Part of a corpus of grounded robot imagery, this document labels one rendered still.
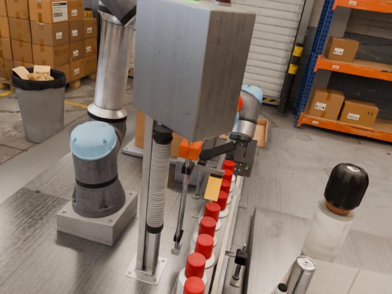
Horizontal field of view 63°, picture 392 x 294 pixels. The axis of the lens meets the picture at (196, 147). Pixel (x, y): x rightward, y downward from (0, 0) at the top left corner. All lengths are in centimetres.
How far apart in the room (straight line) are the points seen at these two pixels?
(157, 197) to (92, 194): 37
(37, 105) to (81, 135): 228
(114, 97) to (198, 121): 51
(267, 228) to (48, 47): 368
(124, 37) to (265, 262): 70
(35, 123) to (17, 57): 153
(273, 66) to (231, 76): 447
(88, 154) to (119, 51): 29
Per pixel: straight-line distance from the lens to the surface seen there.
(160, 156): 52
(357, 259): 104
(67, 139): 150
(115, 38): 91
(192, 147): 67
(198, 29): 44
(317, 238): 86
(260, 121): 188
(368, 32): 515
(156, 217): 60
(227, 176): 81
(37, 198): 115
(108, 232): 92
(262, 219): 104
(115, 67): 92
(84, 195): 92
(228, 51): 47
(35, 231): 102
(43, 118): 319
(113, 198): 93
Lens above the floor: 150
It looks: 27 degrees down
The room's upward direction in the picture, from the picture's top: 8 degrees clockwise
